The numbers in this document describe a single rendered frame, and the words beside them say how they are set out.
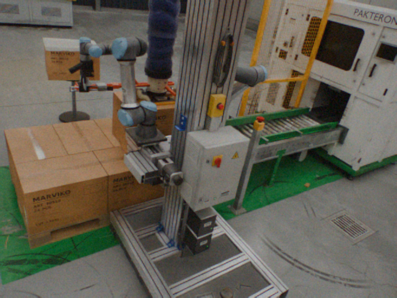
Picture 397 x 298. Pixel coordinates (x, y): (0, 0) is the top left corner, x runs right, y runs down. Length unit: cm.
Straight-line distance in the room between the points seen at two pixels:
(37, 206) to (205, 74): 159
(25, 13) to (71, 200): 760
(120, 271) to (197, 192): 103
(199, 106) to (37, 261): 173
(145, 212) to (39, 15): 776
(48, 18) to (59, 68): 569
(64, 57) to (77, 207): 210
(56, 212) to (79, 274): 49
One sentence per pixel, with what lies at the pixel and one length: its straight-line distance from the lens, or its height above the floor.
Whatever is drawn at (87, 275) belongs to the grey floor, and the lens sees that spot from 274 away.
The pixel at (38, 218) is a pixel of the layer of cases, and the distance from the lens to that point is 279.
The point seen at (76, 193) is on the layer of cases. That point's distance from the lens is 274.
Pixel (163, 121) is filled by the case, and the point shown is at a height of 95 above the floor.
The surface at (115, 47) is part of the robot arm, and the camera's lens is 206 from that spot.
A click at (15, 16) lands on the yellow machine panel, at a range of 989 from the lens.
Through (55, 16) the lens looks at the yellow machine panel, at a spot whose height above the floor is 30.
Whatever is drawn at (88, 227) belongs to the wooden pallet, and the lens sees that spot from 305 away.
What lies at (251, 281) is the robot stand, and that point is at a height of 21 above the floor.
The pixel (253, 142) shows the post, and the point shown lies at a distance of 298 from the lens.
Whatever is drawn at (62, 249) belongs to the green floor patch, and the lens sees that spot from 293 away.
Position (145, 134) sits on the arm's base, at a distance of 225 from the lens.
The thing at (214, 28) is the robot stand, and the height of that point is 184.
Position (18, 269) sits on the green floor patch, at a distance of 287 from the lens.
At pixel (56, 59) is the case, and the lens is 435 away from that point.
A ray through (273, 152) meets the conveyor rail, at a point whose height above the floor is 49.
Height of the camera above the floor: 212
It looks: 29 degrees down
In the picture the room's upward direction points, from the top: 10 degrees clockwise
